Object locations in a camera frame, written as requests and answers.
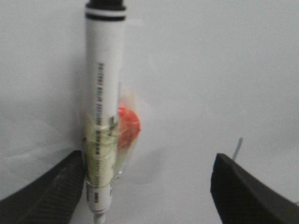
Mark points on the white whiteboard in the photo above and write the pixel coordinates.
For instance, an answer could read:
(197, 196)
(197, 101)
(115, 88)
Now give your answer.
(204, 73)

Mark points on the white whiteboard marker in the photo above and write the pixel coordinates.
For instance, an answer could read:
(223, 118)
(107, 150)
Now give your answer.
(104, 31)

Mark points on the clear yellowish adhesive tape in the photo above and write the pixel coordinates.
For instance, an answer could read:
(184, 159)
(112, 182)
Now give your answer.
(103, 160)

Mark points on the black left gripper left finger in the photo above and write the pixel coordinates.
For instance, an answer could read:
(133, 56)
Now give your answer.
(50, 199)

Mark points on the red round ball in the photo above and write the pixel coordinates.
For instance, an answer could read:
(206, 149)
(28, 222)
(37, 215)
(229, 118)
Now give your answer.
(129, 127)

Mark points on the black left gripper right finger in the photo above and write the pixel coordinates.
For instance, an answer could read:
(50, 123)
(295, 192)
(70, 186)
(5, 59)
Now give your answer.
(240, 198)

